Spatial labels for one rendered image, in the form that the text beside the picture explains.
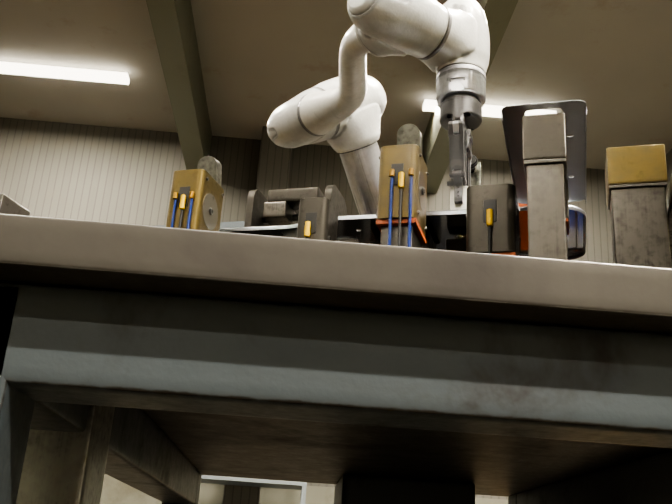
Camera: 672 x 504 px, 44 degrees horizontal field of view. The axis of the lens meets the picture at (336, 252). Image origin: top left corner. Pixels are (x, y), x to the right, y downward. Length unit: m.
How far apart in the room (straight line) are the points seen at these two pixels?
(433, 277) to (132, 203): 7.83
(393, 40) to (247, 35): 5.62
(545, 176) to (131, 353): 0.55
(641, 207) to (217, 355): 0.75
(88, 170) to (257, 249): 8.04
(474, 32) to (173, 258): 1.02
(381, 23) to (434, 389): 0.90
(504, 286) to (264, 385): 0.20
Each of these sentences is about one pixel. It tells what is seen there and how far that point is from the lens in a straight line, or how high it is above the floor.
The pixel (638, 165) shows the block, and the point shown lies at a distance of 1.26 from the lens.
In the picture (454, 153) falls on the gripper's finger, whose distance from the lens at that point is 1.42.
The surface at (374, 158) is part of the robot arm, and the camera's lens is 2.08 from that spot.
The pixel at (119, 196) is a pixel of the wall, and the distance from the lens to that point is 8.46.
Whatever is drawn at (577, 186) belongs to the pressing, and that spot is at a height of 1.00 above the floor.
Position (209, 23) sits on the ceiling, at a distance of 7.01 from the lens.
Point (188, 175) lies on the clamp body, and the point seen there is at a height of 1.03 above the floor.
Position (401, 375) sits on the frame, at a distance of 0.65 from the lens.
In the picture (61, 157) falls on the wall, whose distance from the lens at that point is 8.77.
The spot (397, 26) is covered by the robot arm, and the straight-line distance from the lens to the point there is 1.46.
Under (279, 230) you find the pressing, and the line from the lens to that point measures 1.43.
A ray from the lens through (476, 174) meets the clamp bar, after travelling 1.63.
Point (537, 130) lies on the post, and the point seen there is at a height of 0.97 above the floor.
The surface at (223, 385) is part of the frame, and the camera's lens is 0.64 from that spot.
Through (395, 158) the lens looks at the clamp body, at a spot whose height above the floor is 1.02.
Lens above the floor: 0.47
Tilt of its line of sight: 21 degrees up
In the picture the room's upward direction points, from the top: 4 degrees clockwise
